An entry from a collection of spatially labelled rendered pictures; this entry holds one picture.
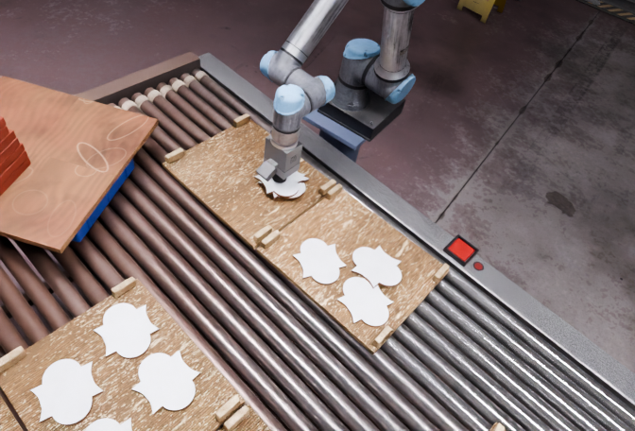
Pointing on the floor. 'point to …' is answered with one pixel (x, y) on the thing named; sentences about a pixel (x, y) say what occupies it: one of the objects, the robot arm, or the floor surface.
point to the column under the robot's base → (335, 134)
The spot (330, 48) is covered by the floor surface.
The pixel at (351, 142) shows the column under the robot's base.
